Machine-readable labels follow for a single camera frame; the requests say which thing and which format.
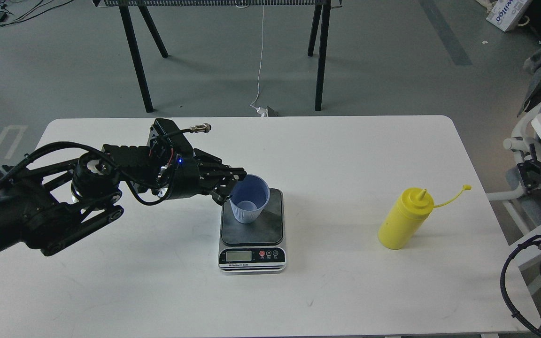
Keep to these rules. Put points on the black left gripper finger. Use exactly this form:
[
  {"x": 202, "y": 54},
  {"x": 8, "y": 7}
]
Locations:
[
  {"x": 212, "y": 167},
  {"x": 220, "y": 193}
]

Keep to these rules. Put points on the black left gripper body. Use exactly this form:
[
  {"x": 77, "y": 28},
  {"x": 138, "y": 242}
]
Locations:
[{"x": 177, "y": 170}]

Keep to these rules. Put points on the blue plastic cup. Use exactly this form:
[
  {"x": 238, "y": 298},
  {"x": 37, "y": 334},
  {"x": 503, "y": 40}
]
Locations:
[{"x": 249, "y": 197}]

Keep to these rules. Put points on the yellow squeeze bottle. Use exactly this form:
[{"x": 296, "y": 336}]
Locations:
[{"x": 409, "y": 212}]

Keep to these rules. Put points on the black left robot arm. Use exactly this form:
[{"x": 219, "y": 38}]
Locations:
[{"x": 65, "y": 191}]

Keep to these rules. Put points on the digital kitchen scale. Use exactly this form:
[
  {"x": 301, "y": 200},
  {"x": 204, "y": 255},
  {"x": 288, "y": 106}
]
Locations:
[{"x": 259, "y": 247}]

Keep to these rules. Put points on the white cardboard box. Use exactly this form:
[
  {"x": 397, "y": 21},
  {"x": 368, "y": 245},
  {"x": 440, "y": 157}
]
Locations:
[{"x": 506, "y": 14}]

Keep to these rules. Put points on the black trestle table frame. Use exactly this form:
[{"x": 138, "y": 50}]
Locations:
[{"x": 211, "y": 37}]

